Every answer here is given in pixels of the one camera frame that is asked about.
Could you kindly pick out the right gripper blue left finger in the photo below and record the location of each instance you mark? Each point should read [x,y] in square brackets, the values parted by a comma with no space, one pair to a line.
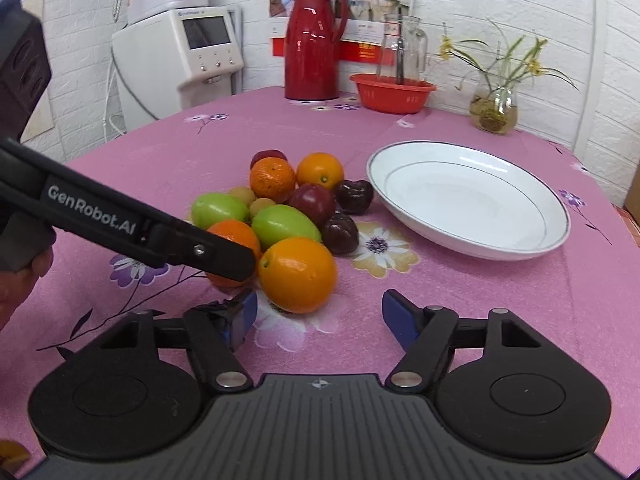
[215,331]

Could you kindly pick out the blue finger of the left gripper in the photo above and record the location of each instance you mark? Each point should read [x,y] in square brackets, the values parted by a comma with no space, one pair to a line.
[39,195]

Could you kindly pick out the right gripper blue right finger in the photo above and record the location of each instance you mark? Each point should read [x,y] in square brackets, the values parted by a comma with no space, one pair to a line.
[425,334]

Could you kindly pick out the large smooth orange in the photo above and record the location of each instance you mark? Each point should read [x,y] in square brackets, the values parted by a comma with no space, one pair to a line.
[298,275]

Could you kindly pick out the bumpy tangerine front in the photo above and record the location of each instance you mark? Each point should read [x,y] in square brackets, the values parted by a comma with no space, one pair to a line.
[240,233]

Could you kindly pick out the bumpy tangerine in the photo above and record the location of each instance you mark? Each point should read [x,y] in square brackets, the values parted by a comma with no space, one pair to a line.
[240,233]
[273,178]

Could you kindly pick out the green mango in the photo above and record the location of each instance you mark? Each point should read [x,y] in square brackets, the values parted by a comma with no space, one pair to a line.
[279,222]
[211,208]

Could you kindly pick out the brown longan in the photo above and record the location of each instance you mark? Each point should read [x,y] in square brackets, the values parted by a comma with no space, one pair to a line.
[244,194]
[258,205]

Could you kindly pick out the dark plum front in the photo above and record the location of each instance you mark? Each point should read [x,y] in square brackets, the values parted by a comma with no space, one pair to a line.
[340,234]

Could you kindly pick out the dark plum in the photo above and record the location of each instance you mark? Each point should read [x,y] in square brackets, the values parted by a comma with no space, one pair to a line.
[340,234]
[354,197]

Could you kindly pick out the dark plum back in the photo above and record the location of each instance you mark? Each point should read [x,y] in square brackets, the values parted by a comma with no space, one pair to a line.
[354,197]

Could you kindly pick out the bumpy tangerine back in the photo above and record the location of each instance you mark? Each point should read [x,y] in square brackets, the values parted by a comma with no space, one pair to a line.
[273,178]

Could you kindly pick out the red plum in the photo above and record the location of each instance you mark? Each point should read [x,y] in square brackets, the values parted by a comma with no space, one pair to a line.
[266,154]
[315,202]

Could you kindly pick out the red plum back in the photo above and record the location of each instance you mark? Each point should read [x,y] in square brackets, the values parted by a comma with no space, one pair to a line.
[266,154]

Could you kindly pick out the smooth orange back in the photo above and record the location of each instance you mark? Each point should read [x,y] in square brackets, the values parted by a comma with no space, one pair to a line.
[320,168]

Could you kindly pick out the person's left hand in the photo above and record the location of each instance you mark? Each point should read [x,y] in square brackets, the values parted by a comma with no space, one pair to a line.
[15,287]

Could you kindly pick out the pink floral tablecloth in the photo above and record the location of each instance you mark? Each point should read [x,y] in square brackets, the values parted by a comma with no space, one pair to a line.
[584,296]

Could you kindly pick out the white porcelain plate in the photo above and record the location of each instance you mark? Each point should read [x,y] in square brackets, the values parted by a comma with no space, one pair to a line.
[469,201]

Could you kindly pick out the white water dispenser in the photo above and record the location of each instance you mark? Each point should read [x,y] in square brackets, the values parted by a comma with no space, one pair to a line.
[172,55]

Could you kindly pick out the glass vase with plant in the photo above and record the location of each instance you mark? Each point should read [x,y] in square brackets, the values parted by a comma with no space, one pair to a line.
[501,69]

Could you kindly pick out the cardboard box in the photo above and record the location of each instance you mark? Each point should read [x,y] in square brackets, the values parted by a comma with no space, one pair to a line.
[632,200]

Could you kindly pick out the red plastic basket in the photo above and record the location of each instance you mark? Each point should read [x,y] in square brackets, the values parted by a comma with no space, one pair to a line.
[382,94]

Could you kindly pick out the clear glass pitcher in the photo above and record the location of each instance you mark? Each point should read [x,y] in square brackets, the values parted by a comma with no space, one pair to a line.
[403,50]

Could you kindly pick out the red thermos jug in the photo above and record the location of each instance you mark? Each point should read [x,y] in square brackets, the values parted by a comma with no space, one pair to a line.
[315,28]

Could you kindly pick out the white wall pipe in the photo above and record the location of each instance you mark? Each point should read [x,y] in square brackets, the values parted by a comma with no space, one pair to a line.
[596,72]

